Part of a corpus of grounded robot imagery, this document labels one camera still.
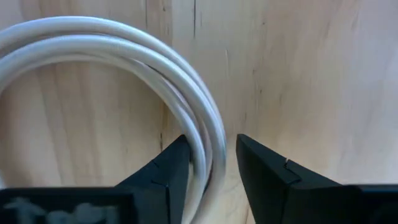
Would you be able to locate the light blue cable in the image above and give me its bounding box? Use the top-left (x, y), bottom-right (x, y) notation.
top-left (0, 15), bottom-right (228, 224)

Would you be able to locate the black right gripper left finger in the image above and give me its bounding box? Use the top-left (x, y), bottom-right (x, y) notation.
top-left (0, 134), bottom-right (191, 224)

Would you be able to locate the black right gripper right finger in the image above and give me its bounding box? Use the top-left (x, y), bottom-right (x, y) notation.
top-left (235, 133), bottom-right (398, 224)

